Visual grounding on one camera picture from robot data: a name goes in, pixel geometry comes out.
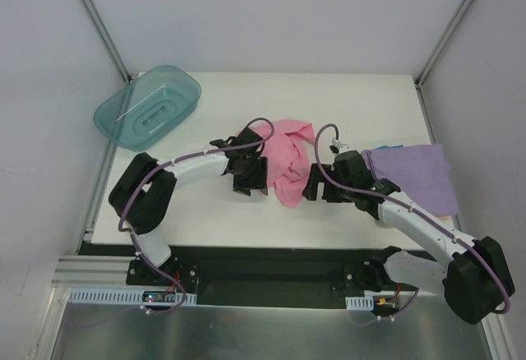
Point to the aluminium frame post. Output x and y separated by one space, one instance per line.
454 23
106 40

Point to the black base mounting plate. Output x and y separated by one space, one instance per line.
280 277

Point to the teal folded t shirt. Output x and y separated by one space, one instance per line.
386 147

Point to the left white cable duct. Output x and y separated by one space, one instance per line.
107 296

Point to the right aluminium frame post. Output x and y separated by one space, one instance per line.
454 23

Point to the purple folded t shirt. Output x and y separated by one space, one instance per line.
421 171

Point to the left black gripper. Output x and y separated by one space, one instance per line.
250 175

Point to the white cable duct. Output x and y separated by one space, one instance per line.
364 303
107 296

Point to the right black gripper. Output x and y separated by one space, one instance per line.
329 183

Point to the pink t shirt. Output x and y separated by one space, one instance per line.
288 162

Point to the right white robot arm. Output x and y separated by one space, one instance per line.
470 274

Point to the front aluminium frame rail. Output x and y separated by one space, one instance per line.
91 271

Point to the right white cable duct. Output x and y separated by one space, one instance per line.
364 303

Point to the left aluminium frame post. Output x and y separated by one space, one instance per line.
106 40

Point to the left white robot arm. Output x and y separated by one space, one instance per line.
143 193

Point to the teal plastic tub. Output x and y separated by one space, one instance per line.
148 108

